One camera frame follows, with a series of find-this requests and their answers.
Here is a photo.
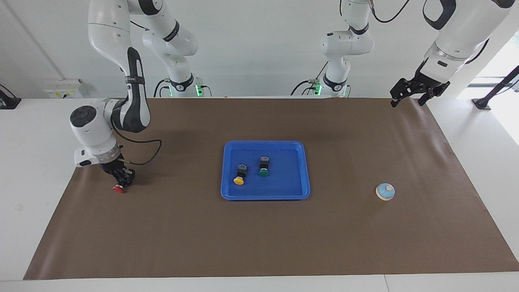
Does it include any blue plastic tray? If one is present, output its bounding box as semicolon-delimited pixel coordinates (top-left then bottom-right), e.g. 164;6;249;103
221;140;311;201

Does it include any white wall socket box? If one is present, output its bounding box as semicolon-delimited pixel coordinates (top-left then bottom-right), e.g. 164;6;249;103
44;79;84;99

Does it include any light blue desk bell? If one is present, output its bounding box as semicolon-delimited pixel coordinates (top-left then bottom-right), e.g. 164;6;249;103
375;182;395;201

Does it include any brown paper table mat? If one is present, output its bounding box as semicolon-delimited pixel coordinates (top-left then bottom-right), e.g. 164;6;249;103
23;97;519;280

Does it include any black right arm gripper cable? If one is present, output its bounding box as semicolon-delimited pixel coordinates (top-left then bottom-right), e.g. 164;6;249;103
111;121;162;166

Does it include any black right arm base cable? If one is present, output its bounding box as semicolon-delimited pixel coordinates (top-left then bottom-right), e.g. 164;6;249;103
153;78;172;98

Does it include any short black camera stand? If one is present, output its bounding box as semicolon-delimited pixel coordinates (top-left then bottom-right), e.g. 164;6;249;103
0;84;22;110

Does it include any black arm gripper cable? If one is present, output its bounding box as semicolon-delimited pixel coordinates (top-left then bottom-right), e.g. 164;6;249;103
111;121;162;166
371;0;412;25

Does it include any black left arm gripper cable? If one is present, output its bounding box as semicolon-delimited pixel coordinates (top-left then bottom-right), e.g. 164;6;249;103
371;0;412;25

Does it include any black left arm base cable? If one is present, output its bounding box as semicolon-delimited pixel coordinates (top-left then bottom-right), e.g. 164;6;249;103
290;61;330;96

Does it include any black arm base cable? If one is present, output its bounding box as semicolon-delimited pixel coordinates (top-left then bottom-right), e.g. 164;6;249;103
153;78;172;98
290;61;330;96

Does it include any yellow push button switch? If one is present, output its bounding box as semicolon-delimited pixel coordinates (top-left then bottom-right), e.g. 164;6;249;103
233;163;249;187

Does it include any tall black camera stand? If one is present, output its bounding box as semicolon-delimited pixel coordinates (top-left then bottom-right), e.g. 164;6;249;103
472;65;519;111

